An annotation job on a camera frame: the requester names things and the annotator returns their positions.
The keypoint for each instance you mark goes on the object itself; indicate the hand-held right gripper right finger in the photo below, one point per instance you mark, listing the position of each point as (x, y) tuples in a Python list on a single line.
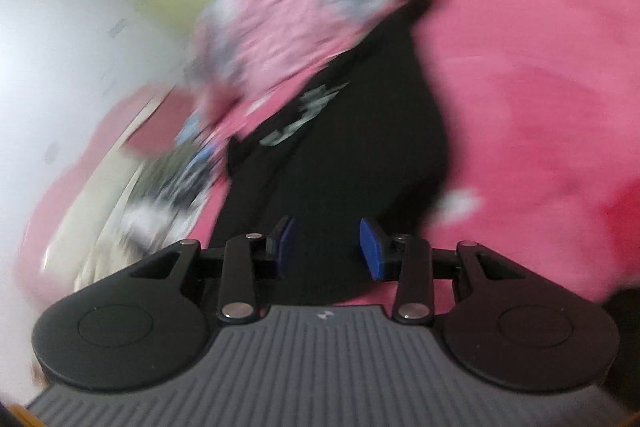
[(372, 252)]

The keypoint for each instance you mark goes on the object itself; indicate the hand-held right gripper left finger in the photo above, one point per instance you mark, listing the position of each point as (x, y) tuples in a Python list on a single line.
[(286, 247)]

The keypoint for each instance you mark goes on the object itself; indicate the black t-shirt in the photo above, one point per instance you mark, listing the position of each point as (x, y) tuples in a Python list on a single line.
[(360, 147)]

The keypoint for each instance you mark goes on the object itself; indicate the white shirt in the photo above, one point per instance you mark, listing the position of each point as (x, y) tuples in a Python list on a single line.
[(150, 217)]

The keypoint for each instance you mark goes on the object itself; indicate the pink pillow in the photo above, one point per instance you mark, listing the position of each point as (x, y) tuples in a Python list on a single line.
[(160, 127)]

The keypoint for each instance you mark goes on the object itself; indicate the pink white headboard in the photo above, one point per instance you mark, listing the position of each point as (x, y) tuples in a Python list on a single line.
[(75, 187)]

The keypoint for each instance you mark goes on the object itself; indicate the pink floral bed blanket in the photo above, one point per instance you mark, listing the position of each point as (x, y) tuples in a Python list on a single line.
[(525, 82)]

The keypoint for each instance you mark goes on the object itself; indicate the pink grey floral duvet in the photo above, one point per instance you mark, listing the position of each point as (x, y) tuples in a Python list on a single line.
[(290, 17)]

